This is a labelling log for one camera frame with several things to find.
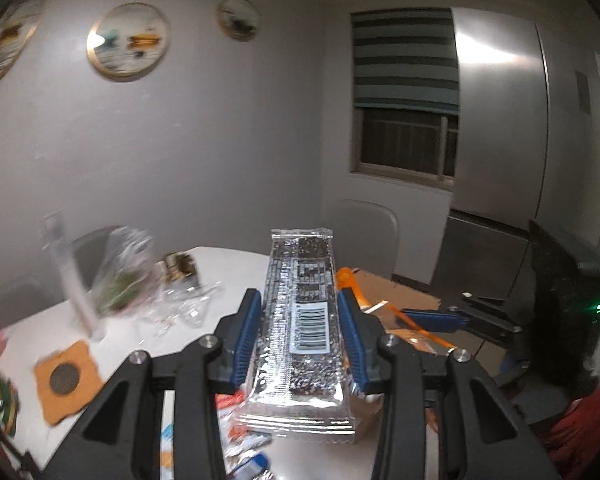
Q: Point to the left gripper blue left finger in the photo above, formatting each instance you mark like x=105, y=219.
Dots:
x=237, y=334

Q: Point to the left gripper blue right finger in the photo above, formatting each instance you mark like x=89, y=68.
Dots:
x=360, y=334

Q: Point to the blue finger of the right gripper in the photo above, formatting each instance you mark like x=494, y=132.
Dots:
x=437, y=321

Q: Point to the orange carrot snack bag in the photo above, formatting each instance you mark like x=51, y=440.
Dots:
x=380, y=309

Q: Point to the silver black snack bar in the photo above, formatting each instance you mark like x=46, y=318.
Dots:
x=298, y=385

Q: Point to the red silver fish snack pouch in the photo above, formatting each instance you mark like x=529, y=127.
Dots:
x=236, y=438

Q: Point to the blue cracker package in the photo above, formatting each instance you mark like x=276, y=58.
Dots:
x=166, y=453

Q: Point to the brown blue chocolate bar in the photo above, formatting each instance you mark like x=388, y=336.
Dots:
x=253, y=468

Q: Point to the cardboard box with label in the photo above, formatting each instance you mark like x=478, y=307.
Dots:
x=405, y=329

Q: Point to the crumpled clear plastic wrap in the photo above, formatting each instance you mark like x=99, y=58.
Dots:
x=175, y=304

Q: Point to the gold foil cake tray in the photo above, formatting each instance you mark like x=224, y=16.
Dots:
x=179, y=266

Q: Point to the grey chair right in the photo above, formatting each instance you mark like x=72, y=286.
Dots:
x=364, y=236

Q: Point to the clear polka dot wrapper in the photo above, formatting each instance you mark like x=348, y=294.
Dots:
x=127, y=276

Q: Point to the grey chair behind vase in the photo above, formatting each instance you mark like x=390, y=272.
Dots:
x=89, y=250

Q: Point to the window with bars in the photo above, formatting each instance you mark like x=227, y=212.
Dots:
x=405, y=145

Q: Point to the orange cork coaster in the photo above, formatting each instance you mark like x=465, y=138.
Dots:
x=66, y=382

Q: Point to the stainless steel refrigerator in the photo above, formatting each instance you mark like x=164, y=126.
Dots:
x=528, y=151

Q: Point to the tall clear glass vase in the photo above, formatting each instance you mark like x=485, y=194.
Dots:
x=56, y=243

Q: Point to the grey chair left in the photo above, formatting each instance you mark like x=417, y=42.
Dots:
x=21, y=298

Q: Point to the striped window blind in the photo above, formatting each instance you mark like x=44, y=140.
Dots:
x=405, y=59

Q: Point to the round wall plate large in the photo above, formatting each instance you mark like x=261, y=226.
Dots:
x=129, y=41

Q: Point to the round wall plate small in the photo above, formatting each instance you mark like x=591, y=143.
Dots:
x=238, y=19

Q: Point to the round wall plate edge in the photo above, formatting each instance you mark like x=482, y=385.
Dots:
x=18, y=24

